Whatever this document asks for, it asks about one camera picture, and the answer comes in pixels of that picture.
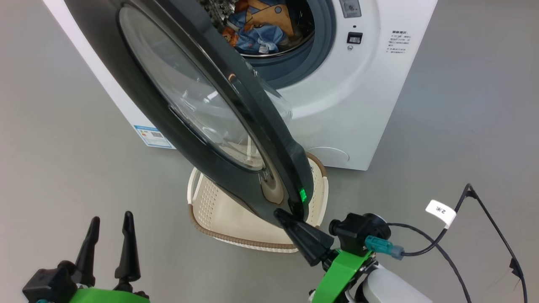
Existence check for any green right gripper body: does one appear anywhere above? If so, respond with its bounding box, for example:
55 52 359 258
312 248 374 303

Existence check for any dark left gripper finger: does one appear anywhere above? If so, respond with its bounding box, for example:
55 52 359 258
72 216 101 287
115 211 141 291

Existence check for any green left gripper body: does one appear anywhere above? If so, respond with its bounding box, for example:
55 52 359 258
67 287 150 303

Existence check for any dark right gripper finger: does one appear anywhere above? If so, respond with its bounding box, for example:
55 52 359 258
274 208 335 267

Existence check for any black round glass washer door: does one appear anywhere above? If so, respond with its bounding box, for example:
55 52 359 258
63 0 315 230

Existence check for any blue garment with orange print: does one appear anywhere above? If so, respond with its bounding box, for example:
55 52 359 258
227 0 292 54

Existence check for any cream garment with basketball print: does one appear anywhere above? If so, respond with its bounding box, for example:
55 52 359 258
234 0 295 37

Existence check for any white front-load washing machine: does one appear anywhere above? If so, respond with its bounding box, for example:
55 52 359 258
42 0 438 171

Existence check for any round white filter cover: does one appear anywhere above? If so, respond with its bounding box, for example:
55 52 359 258
307 146 350 166

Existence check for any cream perforated laundry basket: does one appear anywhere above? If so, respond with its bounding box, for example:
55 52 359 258
187 151 329 253

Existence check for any blue energy label sticker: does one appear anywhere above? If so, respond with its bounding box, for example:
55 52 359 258
134 125 176 149

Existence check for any grey instruction sticker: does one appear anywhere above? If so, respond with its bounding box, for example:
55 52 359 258
339 0 362 18

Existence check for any teal cable connector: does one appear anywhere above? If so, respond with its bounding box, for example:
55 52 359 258
365 236 404 260

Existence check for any white cable tag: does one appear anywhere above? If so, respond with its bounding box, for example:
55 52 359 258
425 199 457 229

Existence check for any thin black cable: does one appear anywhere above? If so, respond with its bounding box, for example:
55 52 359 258
387 183 529 303

